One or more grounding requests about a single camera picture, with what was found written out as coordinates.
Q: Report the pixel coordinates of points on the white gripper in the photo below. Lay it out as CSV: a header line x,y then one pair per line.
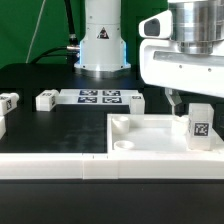
x,y
184,50

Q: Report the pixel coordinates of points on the white square table top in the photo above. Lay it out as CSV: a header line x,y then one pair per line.
x,y
128,133

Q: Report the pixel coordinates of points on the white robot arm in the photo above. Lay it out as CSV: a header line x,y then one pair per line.
x,y
110,41

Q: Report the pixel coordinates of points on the white obstacle fence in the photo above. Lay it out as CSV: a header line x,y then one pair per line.
x,y
110,165

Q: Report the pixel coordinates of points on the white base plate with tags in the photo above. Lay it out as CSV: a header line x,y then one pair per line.
x,y
96,97

